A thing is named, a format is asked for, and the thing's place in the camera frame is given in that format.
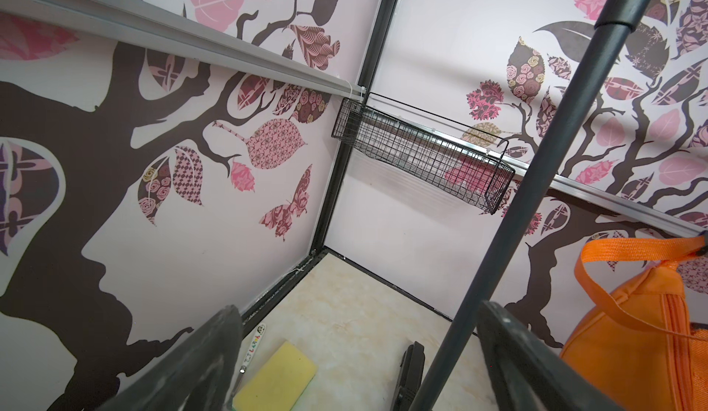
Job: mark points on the yellow sponge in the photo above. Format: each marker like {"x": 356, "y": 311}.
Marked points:
{"x": 280, "y": 382}

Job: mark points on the black wire basket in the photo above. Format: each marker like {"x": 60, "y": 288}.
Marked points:
{"x": 458, "y": 168}

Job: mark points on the black clothes rack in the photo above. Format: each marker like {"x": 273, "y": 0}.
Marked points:
{"x": 618, "y": 19}

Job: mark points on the orange backpack with straps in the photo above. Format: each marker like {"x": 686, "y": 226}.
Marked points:
{"x": 638, "y": 345}

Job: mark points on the grey aluminium rail left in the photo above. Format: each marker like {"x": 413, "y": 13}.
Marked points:
{"x": 145, "y": 25}

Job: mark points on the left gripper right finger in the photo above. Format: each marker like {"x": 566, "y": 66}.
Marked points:
{"x": 525, "y": 374}

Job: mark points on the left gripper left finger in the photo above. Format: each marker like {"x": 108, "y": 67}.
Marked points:
{"x": 194, "y": 376}

